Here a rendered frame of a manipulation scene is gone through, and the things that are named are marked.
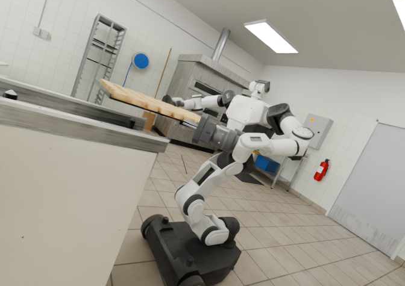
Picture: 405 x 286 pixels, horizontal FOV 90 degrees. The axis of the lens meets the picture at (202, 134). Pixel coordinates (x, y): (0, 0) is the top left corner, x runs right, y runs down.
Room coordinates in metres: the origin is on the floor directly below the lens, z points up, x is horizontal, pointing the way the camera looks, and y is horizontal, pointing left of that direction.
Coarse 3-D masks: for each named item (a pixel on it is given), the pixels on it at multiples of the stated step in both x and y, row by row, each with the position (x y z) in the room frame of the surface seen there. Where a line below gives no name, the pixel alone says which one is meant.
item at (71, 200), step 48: (0, 96) 0.67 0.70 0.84; (0, 144) 0.50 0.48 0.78; (48, 144) 0.56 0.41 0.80; (96, 144) 0.64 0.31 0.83; (0, 192) 0.51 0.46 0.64; (48, 192) 0.58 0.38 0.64; (96, 192) 0.67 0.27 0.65; (0, 240) 0.53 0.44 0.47; (48, 240) 0.61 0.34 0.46; (96, 240) 0.71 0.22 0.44
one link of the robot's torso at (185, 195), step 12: (216, 156) 1.31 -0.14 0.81; (204, 168) 1.24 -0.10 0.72; (216, 168) 1.20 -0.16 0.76; (228, 168) 1.18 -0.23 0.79; (240, 168) 1.24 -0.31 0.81; (192, 180) 1.19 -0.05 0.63; (204, 180) 1.22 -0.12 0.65; (216, 180) 1.17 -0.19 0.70; (180, 192) 1.15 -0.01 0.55; (192, 192) 1.12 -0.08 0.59; (204, 192) 1.16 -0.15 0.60; (180, 204) 1.11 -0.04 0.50
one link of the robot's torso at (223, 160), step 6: (222, 156) 1.26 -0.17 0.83; (228, 156) 1.23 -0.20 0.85; (252, 156) 1.31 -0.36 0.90; (222, 162) 1.24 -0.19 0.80; (228, 162) 1.22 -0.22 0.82; (246, 162) 1.30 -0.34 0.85; (252, 162) 1.33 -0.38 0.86; (222, 168) 1.23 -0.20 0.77; (246, 168) 1.32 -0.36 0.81; (252, 168) 1.37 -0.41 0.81
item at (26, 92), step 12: (0, 84) 0.69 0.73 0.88; (12, 84) 0.70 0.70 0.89; (24, 84) 0.72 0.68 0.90; (24, 96) 0.73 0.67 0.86; (36, 96) 0.75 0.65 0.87; (48, 96) 0.77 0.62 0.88; (60, 96) 0.80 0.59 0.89; (60, 108) 0.80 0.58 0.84; (72, 108) 0.83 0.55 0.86; (84, 108) 0.85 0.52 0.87; (96, 108) 0.88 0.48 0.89; (108, 108) 0.92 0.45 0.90; (108, 120) 0.92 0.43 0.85; (120, 120) 0.95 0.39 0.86; (144, 120) 1.02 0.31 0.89
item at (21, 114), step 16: (0, 112) 0.49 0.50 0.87; (16, 112) 0.51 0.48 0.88; (32, 112) 0.53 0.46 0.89; (48, 112) 0.55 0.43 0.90; (48, 128) 0.56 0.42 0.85; (64, 128) 0.58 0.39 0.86; (80, 128) 0.61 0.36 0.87; (96, 128) 0.64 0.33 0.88; (112, 128) 0.66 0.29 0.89; (128, 128) 0.72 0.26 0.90; (128, 144) 0.71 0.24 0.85; (144, 144) 0.75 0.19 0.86; (160, 144) 0.79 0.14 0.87
